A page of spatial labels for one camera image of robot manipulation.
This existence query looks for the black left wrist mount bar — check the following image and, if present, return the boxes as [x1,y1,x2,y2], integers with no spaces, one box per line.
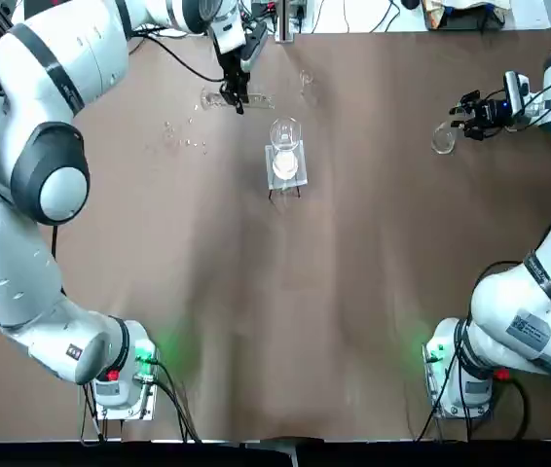
[241,19,268,75]

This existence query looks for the orange brown packet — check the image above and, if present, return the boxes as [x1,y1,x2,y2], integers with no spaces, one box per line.
[422,0,452,31]

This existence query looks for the black left base cable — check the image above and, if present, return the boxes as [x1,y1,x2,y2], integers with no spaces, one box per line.
[148,357,202,444]

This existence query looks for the aluminium camera post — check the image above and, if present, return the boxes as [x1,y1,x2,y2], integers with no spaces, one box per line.
[276,0,298,44]

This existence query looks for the black base cable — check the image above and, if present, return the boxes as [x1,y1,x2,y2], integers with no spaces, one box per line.
[494,372,533,442]
[148,357,202,444]

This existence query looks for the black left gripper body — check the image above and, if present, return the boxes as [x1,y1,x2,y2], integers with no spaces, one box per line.
[215,46,254,88]

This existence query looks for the black wire tripod stand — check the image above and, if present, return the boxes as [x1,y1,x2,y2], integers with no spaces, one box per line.
[266,186,305,201]

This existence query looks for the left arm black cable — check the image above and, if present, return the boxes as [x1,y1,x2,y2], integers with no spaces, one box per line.
[129,26,228,84]

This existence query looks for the black right base cable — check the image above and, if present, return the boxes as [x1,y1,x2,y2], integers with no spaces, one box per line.
[494,372,533,442]

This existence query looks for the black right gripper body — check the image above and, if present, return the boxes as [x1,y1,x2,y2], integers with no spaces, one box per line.
[473,95,514,131]

